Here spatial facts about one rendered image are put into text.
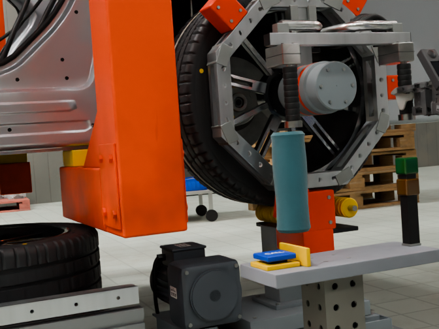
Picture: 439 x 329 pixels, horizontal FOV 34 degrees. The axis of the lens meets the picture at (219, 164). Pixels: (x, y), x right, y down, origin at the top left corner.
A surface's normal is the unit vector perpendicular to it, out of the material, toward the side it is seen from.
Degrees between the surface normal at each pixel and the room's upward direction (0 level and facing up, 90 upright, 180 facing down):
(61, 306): 90
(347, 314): 90
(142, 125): 90
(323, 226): 90
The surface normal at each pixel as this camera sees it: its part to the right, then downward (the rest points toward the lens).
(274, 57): -0.91, 0.07
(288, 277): 0.40, 0.00
